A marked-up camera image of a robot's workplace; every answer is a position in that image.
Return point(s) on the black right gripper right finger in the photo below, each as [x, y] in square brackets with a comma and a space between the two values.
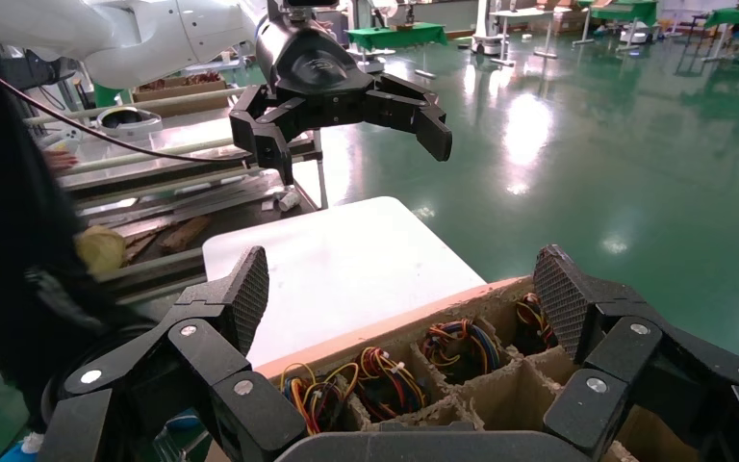
[624, 357]

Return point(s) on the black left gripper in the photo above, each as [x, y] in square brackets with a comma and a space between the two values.
[312, 70]

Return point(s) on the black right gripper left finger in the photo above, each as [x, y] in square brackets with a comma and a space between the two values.
[210, 357]

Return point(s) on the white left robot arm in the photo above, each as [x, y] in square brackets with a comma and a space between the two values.
[153, 32]

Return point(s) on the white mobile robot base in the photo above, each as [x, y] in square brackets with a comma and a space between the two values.
[487, 32]

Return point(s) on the operator bare hand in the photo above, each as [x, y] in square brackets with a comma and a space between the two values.
[60, 161]

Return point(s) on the small white roll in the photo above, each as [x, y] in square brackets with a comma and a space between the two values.
[288, 199]

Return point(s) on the brown cardboard divider box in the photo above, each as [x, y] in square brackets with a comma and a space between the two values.
[516, 395]

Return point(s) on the brown wood piece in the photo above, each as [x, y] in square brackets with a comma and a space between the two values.
[184, 233]
[140, 247]

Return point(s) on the yellow twine ball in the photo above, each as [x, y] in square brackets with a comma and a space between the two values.
[102, 250]

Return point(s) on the open cardboard box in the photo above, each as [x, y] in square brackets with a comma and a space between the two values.
[178, 95]

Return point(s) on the white VR headset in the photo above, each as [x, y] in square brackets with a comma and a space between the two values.
[128, 122]

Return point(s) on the white metal table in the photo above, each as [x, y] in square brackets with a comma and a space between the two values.
[522, 14]

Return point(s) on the person in black clothes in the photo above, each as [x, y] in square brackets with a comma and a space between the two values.
[6, 255]

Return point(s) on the white handheld controller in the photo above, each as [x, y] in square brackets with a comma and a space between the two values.
[63, 139]

